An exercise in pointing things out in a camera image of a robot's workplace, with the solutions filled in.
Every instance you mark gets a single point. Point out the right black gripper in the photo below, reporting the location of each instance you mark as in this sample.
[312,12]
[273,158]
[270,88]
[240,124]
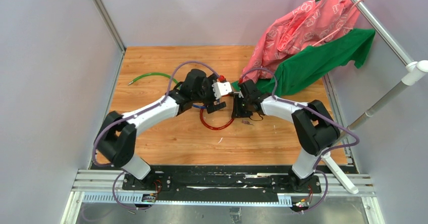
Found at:
[238,112]

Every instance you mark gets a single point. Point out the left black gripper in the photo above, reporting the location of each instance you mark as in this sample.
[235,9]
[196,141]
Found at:
[210,107]

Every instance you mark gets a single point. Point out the blue cable lock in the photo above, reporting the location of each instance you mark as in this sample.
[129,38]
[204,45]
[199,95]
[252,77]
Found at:
[200,106]

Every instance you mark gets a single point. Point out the red cable lock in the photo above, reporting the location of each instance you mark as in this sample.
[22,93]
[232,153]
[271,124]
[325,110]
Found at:
[220,119]

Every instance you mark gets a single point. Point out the silver key with ring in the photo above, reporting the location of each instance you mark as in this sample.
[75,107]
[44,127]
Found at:
[247,122]

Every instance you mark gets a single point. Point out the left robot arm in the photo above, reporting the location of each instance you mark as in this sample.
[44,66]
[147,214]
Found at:
[118,134]

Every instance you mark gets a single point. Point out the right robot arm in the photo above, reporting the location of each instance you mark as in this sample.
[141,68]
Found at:
[315,129]

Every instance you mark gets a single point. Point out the green t-shirt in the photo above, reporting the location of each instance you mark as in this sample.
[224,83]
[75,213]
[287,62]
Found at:
[287,74]

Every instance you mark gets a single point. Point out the pink patterned garment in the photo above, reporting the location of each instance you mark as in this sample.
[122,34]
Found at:
[298,29]

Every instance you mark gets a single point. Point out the pink clothes hanger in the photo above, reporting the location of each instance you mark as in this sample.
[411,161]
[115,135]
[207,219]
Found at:
[339,26]

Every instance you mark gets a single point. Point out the metal clothes rack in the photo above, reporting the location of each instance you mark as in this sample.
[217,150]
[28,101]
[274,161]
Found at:
[385,102]

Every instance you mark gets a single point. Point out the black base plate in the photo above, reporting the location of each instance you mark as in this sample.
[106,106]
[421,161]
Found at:
[222,183]

